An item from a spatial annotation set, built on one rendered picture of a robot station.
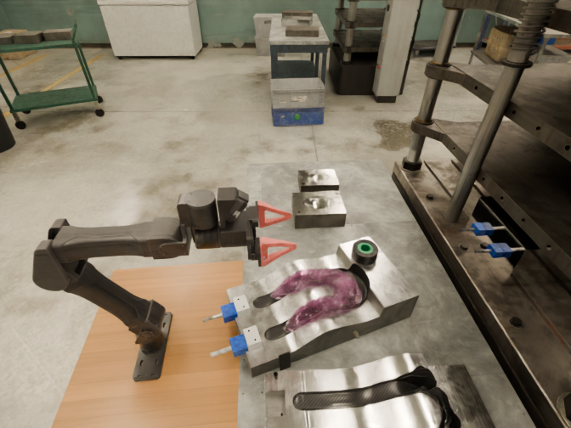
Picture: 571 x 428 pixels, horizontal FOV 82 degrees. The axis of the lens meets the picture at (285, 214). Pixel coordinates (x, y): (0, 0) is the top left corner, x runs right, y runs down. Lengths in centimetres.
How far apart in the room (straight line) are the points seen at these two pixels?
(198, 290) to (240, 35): 679
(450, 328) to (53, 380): 183
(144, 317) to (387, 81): 432
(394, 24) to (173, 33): 394
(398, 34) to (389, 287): 393
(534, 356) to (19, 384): 217
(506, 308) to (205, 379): 94
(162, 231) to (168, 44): 642
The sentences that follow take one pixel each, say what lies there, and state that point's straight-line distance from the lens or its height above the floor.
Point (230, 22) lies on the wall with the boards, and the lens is 759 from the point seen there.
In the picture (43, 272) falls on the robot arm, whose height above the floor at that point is 117.
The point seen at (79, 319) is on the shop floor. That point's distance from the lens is 232.
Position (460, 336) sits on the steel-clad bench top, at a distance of 113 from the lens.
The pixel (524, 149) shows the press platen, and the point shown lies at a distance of 165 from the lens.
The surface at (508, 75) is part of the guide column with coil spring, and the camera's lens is 127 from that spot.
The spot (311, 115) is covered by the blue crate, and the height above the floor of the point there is 12.
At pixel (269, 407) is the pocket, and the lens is 87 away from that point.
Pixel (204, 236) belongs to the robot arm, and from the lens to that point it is 69.
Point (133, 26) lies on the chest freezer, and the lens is 715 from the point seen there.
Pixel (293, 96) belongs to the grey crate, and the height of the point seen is 35.
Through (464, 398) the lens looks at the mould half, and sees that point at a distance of 97.
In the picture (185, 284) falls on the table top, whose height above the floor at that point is 80.
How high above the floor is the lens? 168
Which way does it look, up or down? 39 degrees down
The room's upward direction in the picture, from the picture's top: straight up
